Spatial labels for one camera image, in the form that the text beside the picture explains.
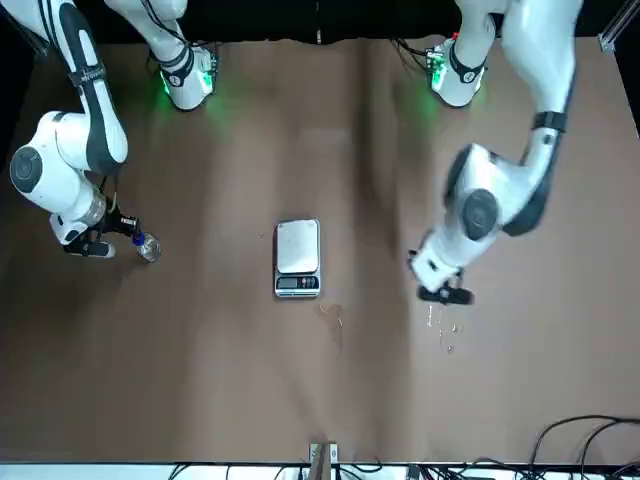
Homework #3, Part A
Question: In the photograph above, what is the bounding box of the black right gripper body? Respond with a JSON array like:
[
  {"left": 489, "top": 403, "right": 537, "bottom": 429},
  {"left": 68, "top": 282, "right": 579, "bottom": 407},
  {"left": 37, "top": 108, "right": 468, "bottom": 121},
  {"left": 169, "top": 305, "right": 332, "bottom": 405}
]
[{"left": 95, "top": 211, "right": 142, "bottom": 237}]

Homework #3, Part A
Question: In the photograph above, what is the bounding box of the clear dropper bottle blue cap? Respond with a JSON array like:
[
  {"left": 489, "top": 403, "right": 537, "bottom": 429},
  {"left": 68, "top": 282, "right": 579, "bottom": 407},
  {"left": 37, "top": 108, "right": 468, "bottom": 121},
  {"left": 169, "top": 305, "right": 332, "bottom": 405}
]
[{"left": 132, "top": 232, "right": 162, "bottom": 265}]

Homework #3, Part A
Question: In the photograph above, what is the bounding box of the silver electronic balance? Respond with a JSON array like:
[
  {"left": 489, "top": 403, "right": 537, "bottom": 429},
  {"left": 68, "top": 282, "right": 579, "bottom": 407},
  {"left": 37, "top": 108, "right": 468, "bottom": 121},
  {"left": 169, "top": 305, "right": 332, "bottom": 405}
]
[{"left": 273, "top": 217, "right": 322, "bottom": 301}]

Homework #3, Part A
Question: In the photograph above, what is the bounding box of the white desk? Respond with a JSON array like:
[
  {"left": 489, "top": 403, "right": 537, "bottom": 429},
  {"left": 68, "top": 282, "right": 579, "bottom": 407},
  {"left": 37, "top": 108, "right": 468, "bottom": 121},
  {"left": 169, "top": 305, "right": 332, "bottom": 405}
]
[{"left": 0, "top": 463, "right": 640, "bottom": 480}]

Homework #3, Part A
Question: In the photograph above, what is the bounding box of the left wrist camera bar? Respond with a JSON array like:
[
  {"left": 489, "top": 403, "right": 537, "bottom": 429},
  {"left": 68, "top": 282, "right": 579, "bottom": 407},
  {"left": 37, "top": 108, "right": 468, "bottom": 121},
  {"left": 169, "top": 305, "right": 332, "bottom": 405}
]
[{"left": 417, "top": 285, "right": 475, "bottom": 306}]

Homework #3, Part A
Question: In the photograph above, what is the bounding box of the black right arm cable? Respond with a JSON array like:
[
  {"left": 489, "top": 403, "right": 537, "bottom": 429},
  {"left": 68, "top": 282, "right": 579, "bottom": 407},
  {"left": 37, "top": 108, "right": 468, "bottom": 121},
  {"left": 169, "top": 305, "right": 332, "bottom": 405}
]
[{"left": 97, "top": 169, "right": 122, "bottom": 221}]

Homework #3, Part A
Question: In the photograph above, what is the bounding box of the aluminium camera post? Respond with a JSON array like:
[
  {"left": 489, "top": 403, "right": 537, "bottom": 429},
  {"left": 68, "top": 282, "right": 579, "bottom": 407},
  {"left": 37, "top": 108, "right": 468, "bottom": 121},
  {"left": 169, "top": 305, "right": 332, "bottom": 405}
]
[{"left": 307, "top": 441, "right": 339, "bottom": 480}]

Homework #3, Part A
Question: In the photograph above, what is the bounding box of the black left arm base cable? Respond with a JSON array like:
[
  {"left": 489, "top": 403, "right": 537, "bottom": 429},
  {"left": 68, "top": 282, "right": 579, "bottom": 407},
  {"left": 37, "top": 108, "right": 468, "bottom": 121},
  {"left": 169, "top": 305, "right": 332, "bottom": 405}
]
[{"left": 394, "top": 37, "right": 436, "bottom": 69}]

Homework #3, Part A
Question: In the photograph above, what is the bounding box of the aluminium frame profile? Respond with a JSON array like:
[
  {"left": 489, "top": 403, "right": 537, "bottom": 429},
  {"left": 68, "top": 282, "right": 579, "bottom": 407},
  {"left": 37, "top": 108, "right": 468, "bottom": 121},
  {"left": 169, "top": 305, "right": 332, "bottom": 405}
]
[{"left": 597, "top": 0, "right": 632, "bottom": 52}]

